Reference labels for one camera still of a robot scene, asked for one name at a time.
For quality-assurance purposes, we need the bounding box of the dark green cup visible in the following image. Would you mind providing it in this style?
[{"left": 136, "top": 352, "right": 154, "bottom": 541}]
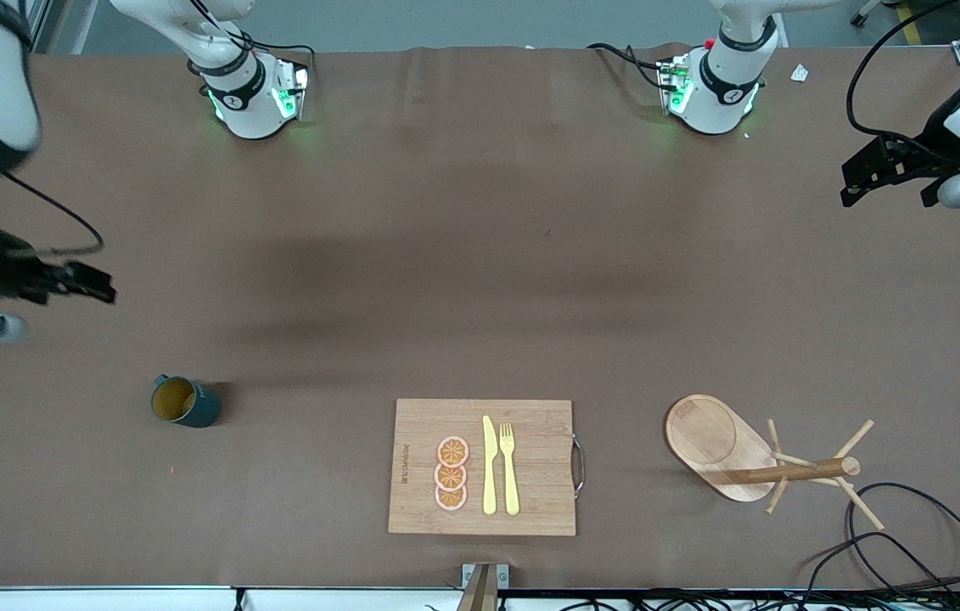
[{"left": 151, "top": 374, "right": 223, "bottom": 429}]

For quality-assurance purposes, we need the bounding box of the wooden mug rack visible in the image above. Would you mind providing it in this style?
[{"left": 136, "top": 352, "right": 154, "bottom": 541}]
[{"left": 664, "top": 394, "right": 886, "bottom": 531}]

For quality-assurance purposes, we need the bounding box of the bamboo cutting board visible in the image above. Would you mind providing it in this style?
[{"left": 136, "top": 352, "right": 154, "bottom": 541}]
[{"left": 388, "top": 399, "right": 586, "bottom": 537}]

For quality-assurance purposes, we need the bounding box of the yellow plastic knife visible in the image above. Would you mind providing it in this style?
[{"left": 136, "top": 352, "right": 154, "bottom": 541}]
[{"left": 482, "top": 415, "right": 498, "bottom": 516}]

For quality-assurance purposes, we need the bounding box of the yellow plastic fork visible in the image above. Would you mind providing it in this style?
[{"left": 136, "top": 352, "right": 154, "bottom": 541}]
[{"left": 500, "top": 423, "right": 521, "bottom": 516}]

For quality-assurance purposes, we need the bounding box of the brown pole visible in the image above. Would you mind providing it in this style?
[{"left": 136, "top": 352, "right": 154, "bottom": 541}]
[{"left": 456, "top": 567, "right": 497, "bottom": 611}]

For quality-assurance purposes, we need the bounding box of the black left base cable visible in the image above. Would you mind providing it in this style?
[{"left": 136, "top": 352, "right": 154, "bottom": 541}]
[{"left": 588, "top": 42, "right": 669, "bottom": 91}]

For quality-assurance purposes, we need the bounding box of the black base cable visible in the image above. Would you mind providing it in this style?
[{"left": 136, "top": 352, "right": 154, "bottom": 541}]
[
  {"left": 588, "top": 42, "right": 669, "bottom": 91},
  {"left": 191, "top": 0, "right": 317, "bottom": 65}
]

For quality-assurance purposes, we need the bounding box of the black right base cable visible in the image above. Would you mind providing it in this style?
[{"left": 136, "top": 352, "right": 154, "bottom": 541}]
[{"left": 191, "top": 0, "right": 317, "bottom": 65}]

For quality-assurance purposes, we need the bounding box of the black looped cable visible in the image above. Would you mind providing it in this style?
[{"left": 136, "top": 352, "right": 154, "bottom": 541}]
[{"left": 802, "top": 482, "right": 960, "bottom": 611}]

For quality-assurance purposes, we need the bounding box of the black cable bundle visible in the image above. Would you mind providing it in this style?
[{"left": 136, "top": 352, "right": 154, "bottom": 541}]
[{"left": 522, "top": 590, "right": 960, "bottom": 611}]

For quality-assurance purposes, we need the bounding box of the grey metal bracket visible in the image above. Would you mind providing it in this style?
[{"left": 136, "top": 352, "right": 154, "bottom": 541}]
[{"left": 462, "top": 563, "right": 510, "bottom": 590}]

